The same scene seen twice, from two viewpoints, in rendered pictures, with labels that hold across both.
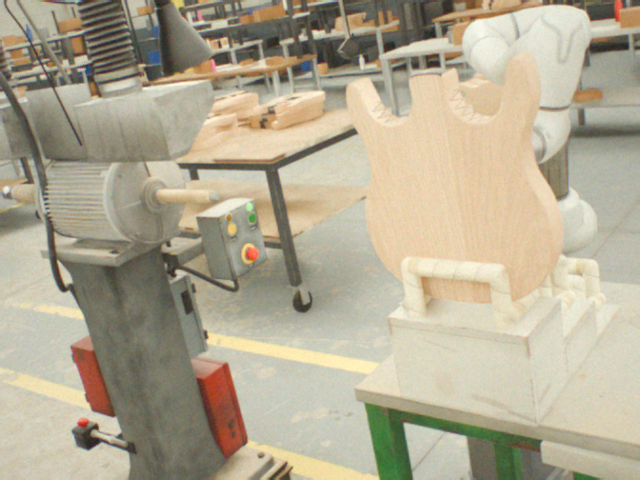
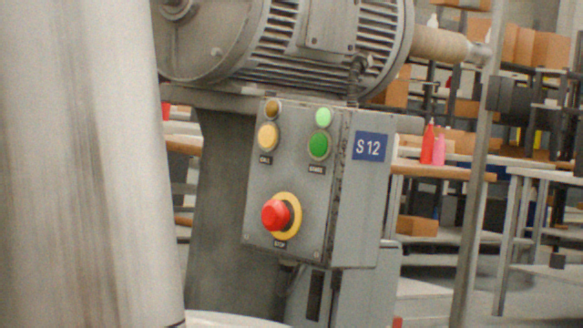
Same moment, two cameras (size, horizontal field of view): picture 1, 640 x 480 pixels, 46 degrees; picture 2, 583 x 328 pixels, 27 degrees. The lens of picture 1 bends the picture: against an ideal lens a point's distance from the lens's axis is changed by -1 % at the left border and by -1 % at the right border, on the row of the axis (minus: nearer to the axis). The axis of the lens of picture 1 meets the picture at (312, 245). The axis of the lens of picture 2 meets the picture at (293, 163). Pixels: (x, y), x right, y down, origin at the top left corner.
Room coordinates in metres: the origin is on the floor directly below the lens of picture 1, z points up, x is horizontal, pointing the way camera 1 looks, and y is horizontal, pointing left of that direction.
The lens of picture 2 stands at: (2.24, -1.30, 1.12)
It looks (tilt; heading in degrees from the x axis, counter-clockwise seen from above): 3 degrees down; 93
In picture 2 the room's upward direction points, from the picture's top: 8 degrees clockwise
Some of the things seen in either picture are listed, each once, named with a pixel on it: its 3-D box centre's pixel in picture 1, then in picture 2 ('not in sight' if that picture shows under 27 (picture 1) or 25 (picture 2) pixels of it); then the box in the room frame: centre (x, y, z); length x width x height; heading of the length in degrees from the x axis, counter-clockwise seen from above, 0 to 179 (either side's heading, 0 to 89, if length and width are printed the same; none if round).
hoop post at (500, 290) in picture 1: (501, 300); not in sight; (1.14, -0.29, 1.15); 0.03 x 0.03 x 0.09
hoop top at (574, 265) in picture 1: (550, 264); not in sight; (1.49, -0.49, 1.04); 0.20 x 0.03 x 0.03; 48
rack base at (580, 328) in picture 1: (515, 331); not in sight; (1.34, -0.36, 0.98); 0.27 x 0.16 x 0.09; 49
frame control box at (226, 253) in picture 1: (212, 250); (334, 202); (2.21, 0.30, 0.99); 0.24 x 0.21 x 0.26; 49
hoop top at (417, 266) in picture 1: (452, 270); not in sight; (1.19, -0.22, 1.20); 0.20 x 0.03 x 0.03; 48
